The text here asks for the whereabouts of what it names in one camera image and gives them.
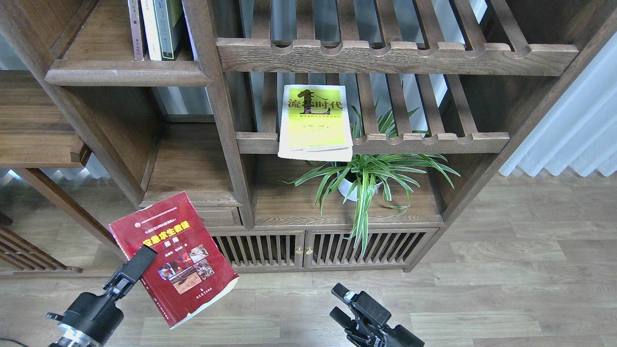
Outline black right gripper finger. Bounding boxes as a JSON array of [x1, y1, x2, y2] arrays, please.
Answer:
[[331, 283, 391, 329], [330, 307, 362, 338]]

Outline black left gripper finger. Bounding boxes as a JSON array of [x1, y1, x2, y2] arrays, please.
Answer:
[[104, 245, 157, 301]]

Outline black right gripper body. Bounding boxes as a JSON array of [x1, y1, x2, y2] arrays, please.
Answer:
[[345, 319, 425, 347]]

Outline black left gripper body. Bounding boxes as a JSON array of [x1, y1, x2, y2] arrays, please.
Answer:
[[46, 292, 124, 345]]

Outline red book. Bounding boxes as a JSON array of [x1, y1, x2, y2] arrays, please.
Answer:
[[109, 192, 239, 329]]

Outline yellow green book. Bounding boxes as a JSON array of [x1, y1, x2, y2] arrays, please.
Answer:
[[278, 85, 353, 162]]

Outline maroon book white characters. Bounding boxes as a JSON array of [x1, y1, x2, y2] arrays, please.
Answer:
[[127, 0, 145, 61]]

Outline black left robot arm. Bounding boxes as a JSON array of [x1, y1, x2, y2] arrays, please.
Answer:
[[47, 245, 157, 347]]

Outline right slatted cabinet door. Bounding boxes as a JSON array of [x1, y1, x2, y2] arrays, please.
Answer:
[[303, 228, 438, 269]]

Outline slatted cabinet door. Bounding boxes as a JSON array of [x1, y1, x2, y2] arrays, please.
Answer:
[[212, 231, 306, 273], [303, 228, 438, 269]]

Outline small wooden drawer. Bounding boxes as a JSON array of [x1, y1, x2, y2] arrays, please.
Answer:
[[195, 206, 242, 228]]

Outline wooden slatted rack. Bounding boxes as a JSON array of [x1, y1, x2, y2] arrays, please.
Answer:
[[0, 213, 83, 275]]

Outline left slatted cabinet door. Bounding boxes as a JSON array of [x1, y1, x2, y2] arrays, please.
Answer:
[[212, 231, 306, 273]]

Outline white plant pot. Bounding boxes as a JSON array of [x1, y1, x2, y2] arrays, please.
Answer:
[[337, 172, 383, 202]]

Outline green spider plant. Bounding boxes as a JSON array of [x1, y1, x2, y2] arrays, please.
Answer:
[[281, 99, 461, 259]]

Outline wooden side table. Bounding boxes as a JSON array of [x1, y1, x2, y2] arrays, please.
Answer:
[[1, 70, 133, 277]]

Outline dark wooden bookshelf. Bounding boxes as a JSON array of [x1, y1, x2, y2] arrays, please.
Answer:
[[1, 0, 616, 271]]

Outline white upright book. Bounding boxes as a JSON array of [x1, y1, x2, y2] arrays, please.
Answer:
[[140, 0, 162, 61]]

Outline grey green upright book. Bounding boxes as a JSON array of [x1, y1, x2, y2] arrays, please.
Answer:
[[154, 0, 186, 61]]

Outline white curtain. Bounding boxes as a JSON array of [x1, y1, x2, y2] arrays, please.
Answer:
[[499, 35, 617, 176]]

